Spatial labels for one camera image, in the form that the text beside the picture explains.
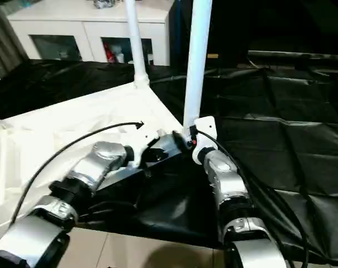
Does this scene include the black mat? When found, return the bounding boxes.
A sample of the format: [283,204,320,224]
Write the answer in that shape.
[0,58,338,265]

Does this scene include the white plastic table leg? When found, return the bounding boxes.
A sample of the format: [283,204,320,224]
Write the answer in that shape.
[182,0,214,141]
[124,0,151,89]

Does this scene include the white plastic table top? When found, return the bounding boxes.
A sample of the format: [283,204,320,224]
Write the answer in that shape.
[0,80,187,233]

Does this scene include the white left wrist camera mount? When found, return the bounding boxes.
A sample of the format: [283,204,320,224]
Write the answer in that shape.
[128,127,169,169]

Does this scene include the dark ornament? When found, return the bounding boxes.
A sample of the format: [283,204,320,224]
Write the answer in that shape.
[92,0,115,9]

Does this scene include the dark metal bar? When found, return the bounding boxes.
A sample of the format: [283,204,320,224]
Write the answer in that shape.
[246,49,338,61]

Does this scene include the black cabinet with gold label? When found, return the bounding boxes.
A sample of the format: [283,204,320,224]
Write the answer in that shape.
[168,0,251,71]

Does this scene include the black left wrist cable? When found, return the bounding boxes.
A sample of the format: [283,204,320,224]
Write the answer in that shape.
[11,121,145,224]

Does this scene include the grey brown curtain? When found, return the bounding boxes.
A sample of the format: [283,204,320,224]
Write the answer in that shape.
[0,0,30,85]

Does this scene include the white sideboard cabinet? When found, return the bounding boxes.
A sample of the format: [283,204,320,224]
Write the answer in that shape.
[6,0,175,67]

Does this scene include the red bottle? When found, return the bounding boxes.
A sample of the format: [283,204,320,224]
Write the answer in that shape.
[106,43,116,64]

